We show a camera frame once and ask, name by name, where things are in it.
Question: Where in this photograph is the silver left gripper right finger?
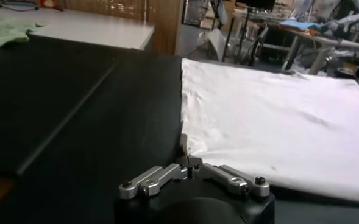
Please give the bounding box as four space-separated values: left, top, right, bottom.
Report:
188 155 271 198

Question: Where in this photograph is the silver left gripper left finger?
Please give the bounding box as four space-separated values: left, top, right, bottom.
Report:
119 133 189 200

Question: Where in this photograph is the white printed t-shirt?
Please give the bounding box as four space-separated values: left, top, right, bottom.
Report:
180 57 359 204

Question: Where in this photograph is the black table cloth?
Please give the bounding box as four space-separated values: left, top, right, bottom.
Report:
0 35 359 224

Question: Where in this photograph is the white leaning board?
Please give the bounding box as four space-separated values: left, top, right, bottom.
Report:
205 28 228 62

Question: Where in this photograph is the white side table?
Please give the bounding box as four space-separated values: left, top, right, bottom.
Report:
0 5 155 51

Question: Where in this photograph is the white standing desk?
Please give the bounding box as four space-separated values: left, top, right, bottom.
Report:
281 27 359 75

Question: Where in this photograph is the light green t-shirt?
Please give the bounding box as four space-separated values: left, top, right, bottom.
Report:
0 21 48 52

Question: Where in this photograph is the thin black cable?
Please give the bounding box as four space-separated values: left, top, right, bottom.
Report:
0 1 40 12

